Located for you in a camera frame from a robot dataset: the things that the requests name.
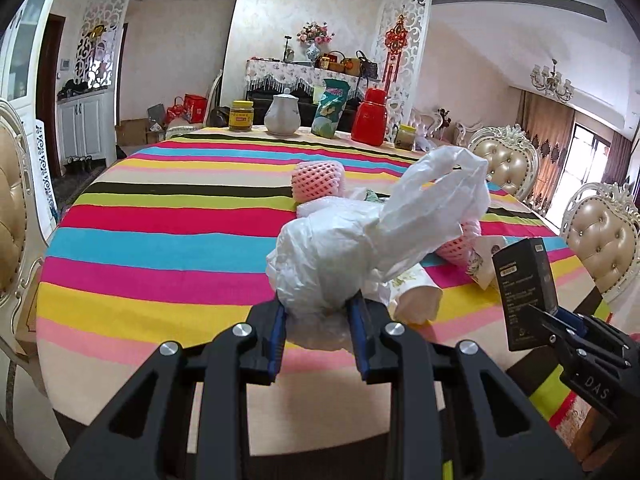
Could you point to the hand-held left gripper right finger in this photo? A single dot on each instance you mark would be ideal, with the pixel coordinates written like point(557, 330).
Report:
point(357, 340)

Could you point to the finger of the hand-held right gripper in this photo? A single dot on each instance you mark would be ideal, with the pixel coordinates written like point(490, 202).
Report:
point(572, 321)
point(547, 332)

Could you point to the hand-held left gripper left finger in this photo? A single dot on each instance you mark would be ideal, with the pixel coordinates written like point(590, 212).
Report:
point(275, 341)

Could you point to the black cardboard box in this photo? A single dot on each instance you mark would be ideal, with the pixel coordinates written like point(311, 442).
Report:
point(525, 285)

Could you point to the white plastic bag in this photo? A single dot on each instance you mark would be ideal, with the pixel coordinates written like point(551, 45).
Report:
point(325, 260)

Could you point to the white paper cup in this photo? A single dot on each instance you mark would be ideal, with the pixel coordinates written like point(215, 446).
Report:
point(417, 300)

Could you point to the cream tufted dining chair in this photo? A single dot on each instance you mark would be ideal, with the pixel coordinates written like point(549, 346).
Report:
point(467, 134)
point(600, 240)
point(12, 200)
point(505, 162)

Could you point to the small white packet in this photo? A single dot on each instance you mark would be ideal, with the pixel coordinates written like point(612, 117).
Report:
point(482, 265)

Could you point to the pink foam fruit net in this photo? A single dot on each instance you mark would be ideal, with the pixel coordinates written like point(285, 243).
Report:
point(457, 251)

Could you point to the green wrapper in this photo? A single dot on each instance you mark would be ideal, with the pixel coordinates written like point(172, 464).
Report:
point(375, 196)

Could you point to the striped colourful tablecloth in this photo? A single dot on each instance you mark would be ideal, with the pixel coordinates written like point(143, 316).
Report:
point(150, 240)

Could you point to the fruit in pink foam net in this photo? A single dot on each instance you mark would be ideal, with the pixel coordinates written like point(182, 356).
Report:
point(315, 182)

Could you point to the brown curtain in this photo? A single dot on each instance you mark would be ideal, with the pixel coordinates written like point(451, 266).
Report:
point(545, 145)

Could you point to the small yellow-lid jar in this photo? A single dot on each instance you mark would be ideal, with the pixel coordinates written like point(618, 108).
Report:
point(405, 137)

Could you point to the red thermos jug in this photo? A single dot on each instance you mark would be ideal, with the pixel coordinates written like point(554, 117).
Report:
point(370, 117)

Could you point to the white ceramic teapot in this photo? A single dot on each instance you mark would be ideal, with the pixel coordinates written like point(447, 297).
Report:
point(282, 115)

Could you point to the yellow-label glass jar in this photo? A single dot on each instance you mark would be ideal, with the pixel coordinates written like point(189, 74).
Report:
point(241, 116)

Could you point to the green snack bag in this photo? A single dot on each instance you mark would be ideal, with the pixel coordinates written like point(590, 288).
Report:
point(330, 110)

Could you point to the black piano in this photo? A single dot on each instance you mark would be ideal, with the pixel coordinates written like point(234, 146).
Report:
point(260, 102)

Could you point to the crystal chandelier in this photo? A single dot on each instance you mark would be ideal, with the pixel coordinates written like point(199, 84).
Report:
point(552, 80)

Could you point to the large red gift box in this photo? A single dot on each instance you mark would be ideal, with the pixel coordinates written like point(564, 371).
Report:
point(195, 108)

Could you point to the small red gift box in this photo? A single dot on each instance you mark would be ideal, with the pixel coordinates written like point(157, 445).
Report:
point(175, 112)

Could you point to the brown cardboard box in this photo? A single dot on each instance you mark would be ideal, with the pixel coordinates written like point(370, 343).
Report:
point(131, 132)

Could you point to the floral lace piano cover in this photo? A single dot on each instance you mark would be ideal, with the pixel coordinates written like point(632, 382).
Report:
point(280, 71)

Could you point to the dark handbag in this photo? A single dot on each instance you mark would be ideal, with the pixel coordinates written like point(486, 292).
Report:
point(367, 66)

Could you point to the white low cabinet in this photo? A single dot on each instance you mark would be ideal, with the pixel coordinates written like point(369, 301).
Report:
point(85, 127)

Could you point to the white patterned board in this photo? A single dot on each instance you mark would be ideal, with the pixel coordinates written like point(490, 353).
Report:
point(45, 170)

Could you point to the flower vase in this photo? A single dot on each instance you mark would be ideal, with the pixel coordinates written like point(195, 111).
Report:
point(314, 42)

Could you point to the red knot wall ornament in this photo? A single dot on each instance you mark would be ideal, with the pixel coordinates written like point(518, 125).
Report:
point(397, 42)

